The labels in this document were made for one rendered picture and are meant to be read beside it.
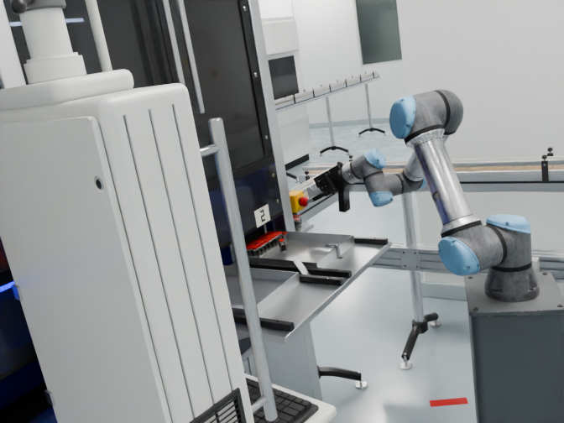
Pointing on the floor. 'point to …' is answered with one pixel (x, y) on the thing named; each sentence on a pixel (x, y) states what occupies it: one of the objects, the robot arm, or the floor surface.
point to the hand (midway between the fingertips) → (310, 201)
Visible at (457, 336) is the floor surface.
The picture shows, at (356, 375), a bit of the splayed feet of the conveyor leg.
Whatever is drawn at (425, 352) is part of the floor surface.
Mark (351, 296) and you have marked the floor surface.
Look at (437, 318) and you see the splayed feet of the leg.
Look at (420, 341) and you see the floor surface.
